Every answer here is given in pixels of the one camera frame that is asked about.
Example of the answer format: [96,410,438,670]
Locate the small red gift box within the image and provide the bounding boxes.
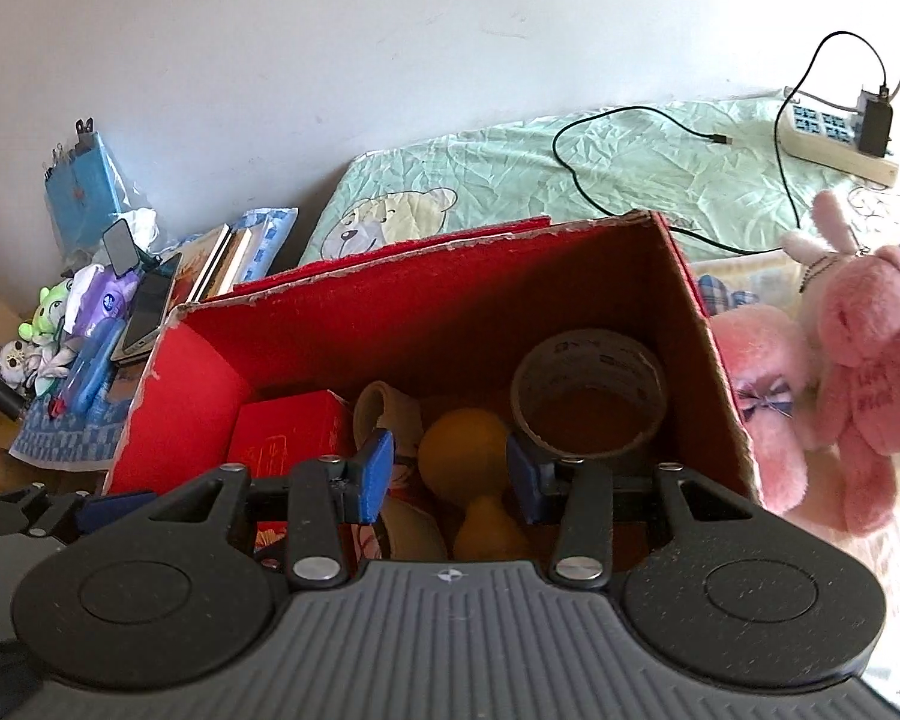
[224,388,359,568]

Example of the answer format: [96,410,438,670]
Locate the orange wooden gourd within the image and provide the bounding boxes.
[418,408,532,562]

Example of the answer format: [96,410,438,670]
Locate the brown tape roll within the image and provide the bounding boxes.
[510,328,668,461]

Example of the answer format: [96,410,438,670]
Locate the blue patterned cloth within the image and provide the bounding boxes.
[9,377,139,473]

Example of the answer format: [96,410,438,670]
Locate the green white small figure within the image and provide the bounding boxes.
[0,280,76,397]

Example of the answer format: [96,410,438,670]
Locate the large red cardboard box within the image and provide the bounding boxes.
[105,211,758,497]

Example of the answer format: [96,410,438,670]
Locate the light pink plush rabbit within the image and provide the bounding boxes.
[697,190,859,515]

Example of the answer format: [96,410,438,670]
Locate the purple toy figure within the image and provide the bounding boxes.
[63,263,141,338]

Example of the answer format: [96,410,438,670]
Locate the stack of books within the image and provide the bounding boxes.
[165,208,299,309]

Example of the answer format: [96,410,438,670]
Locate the pink teddy bear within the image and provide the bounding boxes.
[814,245,900,535]

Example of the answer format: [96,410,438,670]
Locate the blue packaged item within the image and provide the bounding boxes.
[45,117,133,260]

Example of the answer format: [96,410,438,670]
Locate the green bear bedsheet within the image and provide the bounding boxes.
[302,98,900,262]

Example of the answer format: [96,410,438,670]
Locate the white power strip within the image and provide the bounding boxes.
[777,98,899,187]

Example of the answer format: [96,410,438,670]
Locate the black charger plug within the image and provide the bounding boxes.
[855,85,893,158]

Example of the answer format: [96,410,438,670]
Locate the black charging cable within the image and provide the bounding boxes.
[551,29,891,257]

